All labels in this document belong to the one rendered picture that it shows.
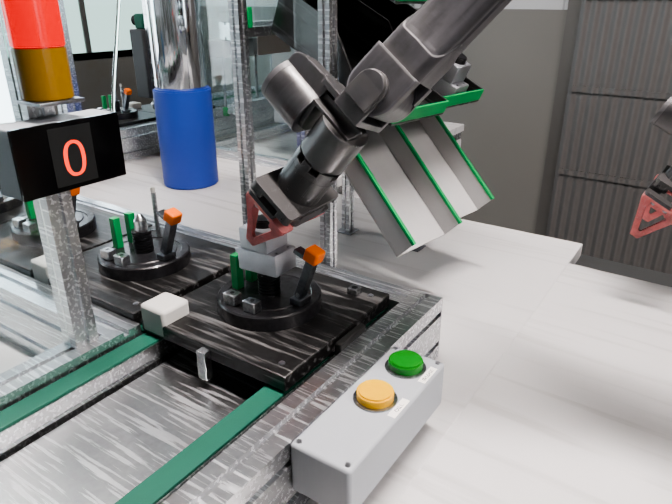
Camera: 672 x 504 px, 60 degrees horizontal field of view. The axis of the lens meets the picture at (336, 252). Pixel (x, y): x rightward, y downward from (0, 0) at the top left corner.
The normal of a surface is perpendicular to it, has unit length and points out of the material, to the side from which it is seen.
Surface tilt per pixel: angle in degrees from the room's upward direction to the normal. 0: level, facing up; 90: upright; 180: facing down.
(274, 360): 0
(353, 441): 0
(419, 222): 45
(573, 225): 90
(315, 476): 90
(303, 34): 90
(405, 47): 72
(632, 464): 0
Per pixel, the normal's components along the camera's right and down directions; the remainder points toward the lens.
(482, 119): -0.58, 0.32
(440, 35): -0.22, 0.03
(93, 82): 0.81, 0.23
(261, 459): 0.00, -0.92
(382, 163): 0.51, -0.45
